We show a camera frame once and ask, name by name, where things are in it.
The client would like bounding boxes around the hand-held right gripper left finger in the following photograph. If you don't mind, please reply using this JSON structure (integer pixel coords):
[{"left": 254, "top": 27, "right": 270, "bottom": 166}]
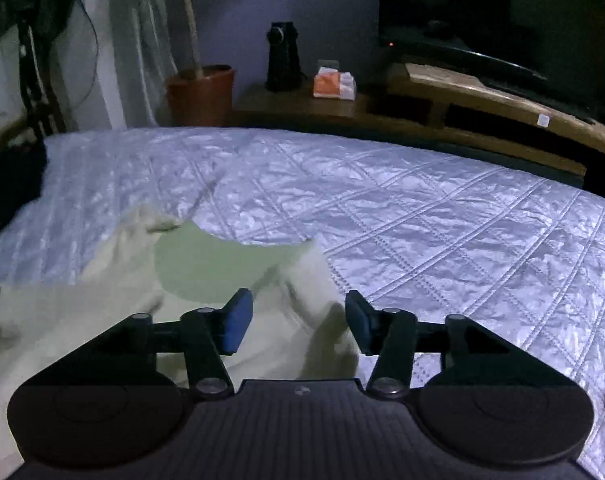
[{"left": 20, "top": 288, "right": 254, "bottom": 401}]

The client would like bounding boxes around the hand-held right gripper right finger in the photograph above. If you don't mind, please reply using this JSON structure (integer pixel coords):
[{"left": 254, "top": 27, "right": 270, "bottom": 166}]
[{"left": 345, "top": 290, "right": 583, "bottom": 401}]

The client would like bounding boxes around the pale yellow garment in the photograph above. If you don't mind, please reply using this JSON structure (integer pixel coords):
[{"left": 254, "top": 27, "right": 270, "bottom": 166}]
[{"left": 0, "top": 205, "right": 360, "bottom": 411}]

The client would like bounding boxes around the black garment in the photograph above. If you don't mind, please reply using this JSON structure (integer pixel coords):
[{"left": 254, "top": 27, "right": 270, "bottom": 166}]
[{"left": 0, "top": 140, "right": 50, "bottom": 241}]

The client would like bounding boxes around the silver quilted bedspread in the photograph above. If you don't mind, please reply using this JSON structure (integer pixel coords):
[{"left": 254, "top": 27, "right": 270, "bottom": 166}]
[{"left": 0, "top": 127, "right": 605, "bottom": 480}]

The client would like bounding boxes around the terracotta plant pot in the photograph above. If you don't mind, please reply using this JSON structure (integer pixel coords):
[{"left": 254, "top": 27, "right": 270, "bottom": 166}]
[{"left": 166, "top": 64, "right": 236, "bottom": 128}]

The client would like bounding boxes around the orange and white tissue box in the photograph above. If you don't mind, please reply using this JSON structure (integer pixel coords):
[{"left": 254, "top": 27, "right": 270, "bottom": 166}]
[{"left": 313, "top": 67, "right": 357, "bottom": 102}]

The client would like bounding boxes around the wooden television stand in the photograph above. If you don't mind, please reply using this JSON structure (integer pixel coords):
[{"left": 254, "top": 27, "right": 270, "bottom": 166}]
[{"left": 232, "top": 62, "right": 605, "bottom": 191}]

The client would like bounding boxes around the black speaker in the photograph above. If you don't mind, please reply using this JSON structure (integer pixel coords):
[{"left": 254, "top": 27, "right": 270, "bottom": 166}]
[{"left": 266, "top": 21, "right": 305, "bottom": 93}]

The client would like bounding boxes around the pale curtain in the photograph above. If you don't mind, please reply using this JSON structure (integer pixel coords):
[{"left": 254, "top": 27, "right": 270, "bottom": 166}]
[{"left": 80, "top": 0, "right": 193, "bottom": 131}]

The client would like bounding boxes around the thin plant trunk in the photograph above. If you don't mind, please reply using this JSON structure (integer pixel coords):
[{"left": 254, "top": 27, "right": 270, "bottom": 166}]
[{"left": 181, "top": 0, "right": 203, "bottom": 78}]

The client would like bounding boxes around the wooden chair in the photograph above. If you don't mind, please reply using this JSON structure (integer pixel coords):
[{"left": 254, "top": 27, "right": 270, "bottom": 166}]
[{"left": 12, "top": 10, "right": 68, "bottom": 138}]

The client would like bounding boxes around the black flat television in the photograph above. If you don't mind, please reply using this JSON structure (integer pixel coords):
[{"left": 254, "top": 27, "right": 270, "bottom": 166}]
[{"left": 379, "top": 0, "right": 605, "bottom": 121}]

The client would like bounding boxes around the black cable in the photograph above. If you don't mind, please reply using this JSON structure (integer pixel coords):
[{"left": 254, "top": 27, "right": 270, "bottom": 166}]
[{"left": 75, "top": 0, "right": 100, "bottom": 106}]

